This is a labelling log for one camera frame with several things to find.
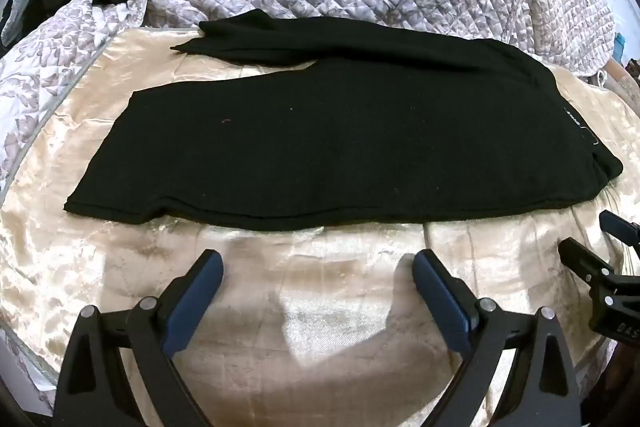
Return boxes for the black pants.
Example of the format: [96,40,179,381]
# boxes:
[64,9,624,232]

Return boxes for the beige satin blanket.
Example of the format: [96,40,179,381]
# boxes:
[0,26,640,427]

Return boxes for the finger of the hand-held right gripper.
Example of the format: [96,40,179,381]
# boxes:
[598,209,640,254]
[558,237,619,294]

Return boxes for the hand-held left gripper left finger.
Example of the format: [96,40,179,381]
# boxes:
[55,249,224,427]

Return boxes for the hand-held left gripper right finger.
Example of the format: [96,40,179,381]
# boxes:
[412,249,584,427]

